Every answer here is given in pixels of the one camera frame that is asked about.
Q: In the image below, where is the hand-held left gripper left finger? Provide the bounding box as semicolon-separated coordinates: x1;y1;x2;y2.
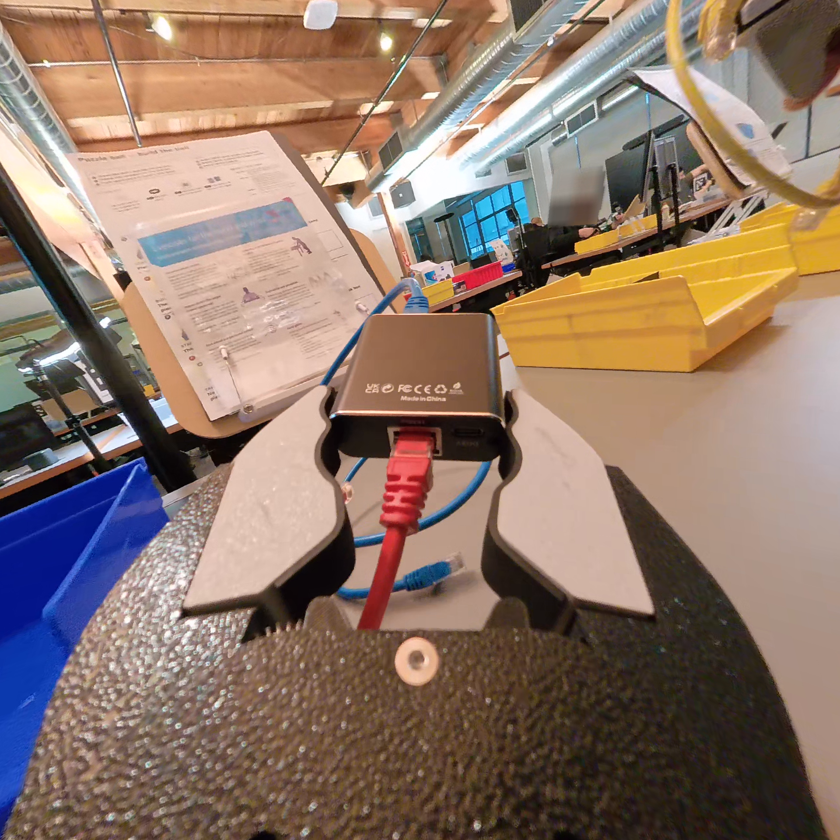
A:
182;386;357;626

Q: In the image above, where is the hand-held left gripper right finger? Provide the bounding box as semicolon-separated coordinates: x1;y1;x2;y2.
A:
481;388;656;635

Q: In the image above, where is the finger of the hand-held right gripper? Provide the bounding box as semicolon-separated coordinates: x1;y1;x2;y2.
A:
736;0;840;109

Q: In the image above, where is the yellow network cable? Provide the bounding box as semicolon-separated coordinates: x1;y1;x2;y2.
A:
666;0;840;211

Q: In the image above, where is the red network cable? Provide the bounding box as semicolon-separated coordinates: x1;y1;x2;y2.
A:
357;427;437;631

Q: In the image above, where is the blue network cable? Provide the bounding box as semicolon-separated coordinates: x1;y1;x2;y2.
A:
322;279;493;601

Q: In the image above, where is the yellow plastic bin with divider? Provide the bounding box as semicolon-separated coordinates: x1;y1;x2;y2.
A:
491;266;800;373

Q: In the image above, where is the black network splitter box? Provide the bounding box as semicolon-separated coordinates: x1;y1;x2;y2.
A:
328;313;508;460

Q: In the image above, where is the grey desk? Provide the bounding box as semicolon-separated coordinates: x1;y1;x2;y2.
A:
338;269;840;840

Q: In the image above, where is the instruction sheet document stand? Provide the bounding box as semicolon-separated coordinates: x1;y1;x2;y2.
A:
66;130;395;439
626;66;795;194

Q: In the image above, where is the blue plastic bin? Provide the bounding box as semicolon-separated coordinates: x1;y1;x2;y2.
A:
0;457;170;815

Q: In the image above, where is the red plastic bin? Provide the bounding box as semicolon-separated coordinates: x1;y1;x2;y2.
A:
451;261;505;291

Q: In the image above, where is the black metal pole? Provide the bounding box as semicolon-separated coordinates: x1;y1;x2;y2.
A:
0;161;198;492

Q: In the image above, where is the silver ventilation duct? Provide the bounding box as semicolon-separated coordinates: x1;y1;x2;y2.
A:
364;0;611;194

